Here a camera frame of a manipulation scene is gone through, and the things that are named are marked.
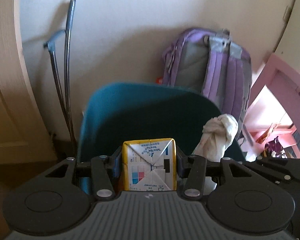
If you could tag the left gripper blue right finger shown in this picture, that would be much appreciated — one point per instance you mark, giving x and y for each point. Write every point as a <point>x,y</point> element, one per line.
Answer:
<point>182,164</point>

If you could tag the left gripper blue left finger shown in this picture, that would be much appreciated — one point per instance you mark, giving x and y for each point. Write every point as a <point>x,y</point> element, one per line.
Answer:
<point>116,162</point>

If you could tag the yellow drink carton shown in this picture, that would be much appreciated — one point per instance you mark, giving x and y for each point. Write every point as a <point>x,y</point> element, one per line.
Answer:
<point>150,165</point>

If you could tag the white tissue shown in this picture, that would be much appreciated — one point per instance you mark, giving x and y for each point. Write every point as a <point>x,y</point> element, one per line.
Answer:
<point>218,135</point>

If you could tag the teal deer trash bin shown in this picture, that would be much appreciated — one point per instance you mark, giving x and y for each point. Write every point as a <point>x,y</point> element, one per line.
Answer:
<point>122,112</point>

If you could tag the dark full waste bin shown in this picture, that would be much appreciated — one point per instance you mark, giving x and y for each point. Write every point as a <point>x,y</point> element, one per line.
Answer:
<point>274,149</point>

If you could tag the beige wooden door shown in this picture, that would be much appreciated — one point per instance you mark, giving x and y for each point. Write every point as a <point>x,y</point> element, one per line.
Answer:
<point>23,135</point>

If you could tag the purple grey backpack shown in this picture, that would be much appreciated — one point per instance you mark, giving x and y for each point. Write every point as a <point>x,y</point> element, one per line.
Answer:
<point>212,64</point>

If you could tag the pink wooden desk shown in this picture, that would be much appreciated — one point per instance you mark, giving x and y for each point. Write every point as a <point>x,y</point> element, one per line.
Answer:
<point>274,108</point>

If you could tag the white bookshelf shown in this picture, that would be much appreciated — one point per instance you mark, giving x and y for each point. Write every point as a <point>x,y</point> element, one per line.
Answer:
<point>289,46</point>

